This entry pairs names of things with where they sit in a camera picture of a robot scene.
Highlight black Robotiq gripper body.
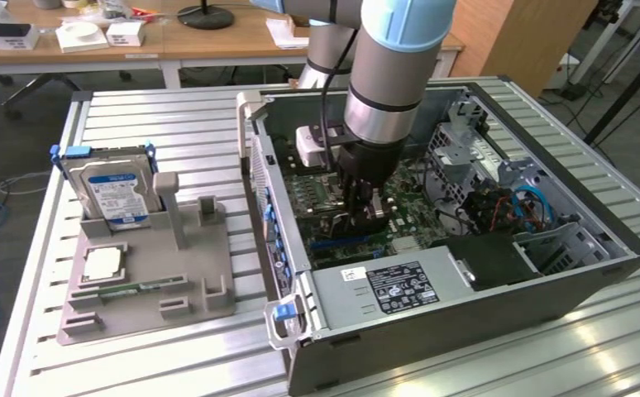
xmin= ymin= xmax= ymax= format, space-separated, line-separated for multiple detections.
xmin=335 ymin=139 xmax=408 ymax=186

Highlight CPU socket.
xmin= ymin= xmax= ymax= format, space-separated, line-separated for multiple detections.
xmin=319 ymin=173 xmax=352 ymax=208

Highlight green Dell motherboard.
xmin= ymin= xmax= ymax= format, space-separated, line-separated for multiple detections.
xmin=281 ymin=140 xmax=448 ymax=272

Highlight silver chipset heatsink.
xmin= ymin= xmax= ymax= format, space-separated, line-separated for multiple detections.
xmin=389 ymin=237 xmax=425 ymax=254

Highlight blue expansion slot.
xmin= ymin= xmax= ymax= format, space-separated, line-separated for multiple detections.
xmin=309 ymin=237 xmax=368 ymax=250

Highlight perforated metal disk bay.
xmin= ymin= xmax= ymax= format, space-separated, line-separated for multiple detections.
xmin=425 ymin=98 xmax=515 ymax=210

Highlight blue card retainer clips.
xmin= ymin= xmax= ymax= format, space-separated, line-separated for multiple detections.
xmin=263 ymin=205 xmax=291 ymax=290

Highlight black plastic shroud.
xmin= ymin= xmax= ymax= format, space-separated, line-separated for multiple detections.
xmin=445 ymin=232 xmax=545 ymax=293

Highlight grey power supply unit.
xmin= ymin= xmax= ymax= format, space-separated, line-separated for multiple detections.
xmin=307 ymin=246 xmax=475 ymax=332

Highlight stack of papers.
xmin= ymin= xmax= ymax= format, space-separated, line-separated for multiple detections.
xmin=265 ymin=17 xmax=311 ymax=50

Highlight grey parts rack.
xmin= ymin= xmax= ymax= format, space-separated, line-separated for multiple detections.
xmin=56 ymin=171 xmax=239 ymax=347

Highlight black open PC case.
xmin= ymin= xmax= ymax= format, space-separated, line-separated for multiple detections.
xmin=235 ymin=79 xmax=640 ymax=396

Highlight wooden cabinet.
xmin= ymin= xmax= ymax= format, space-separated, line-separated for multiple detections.
xmin=451 ymin=0 xmax=601 ymax=99

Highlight wooden desk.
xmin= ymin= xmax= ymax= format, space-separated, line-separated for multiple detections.
xmin=163 ymin=0 xmax=465 ymax=90
xmin=0 ymin=0 xmax=167 ymax=78

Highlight black power adapter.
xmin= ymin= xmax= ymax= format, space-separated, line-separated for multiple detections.
xmin=560 ymin=84 xmax=591 ymax=103

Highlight hard disk with blue caddy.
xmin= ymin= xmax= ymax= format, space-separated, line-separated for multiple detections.
xmin=48 ymin=140 xmax=165 ymax=231

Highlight black round lamp base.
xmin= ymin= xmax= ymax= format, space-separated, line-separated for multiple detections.
xmin=176 ymin=0 xmax=236 ymax=31

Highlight silver CPU chip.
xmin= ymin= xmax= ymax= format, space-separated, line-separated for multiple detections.
xmin=80 ymin=246 xmax=127 ymax=282

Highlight black slanted pole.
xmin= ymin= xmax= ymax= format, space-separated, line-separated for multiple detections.
xmin=583 ymin=41 xmax=640 ymax=145

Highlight small white box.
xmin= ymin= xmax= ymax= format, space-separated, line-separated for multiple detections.
xmin=104 ymin=20 xmax=147 ymax=47

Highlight black chair base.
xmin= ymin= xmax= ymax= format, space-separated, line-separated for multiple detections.
xmin=0 ymin=73 xmax=84 ymax=122

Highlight white box with black top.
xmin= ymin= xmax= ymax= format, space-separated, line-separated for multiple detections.
xmin=0 ymin=22 xmax=41 ymax=51

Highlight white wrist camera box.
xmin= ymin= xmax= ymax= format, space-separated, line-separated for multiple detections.
xmin=295 ymin=126 xmax=339 ymax=169

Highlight black wire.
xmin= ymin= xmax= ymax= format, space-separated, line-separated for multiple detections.
xmin=411 ymin=155 xmax=479 ymax=237

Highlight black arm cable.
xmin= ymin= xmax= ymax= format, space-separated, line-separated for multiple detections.
xmin=319 ymin=24 xmax=360 ymax=166

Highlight red wire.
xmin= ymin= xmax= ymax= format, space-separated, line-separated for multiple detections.
xmin=489 ymin=197 xmax=512 ymax=232

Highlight blue SATA wire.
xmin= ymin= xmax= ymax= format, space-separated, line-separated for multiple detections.
xmin=509 ymin=184 xmax=557 ymax=235

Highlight grey metal disk bracket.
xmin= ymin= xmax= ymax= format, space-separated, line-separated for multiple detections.
xmin=509 ymin=221 xmax=617 ymax=277

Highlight white table frame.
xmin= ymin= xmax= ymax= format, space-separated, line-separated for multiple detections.
xmin=571 ymin=22 xmax=640 ymax=116

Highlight white floor cable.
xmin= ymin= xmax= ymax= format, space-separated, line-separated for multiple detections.
xmin=0 ymin=171 xmax=51 ymax=195

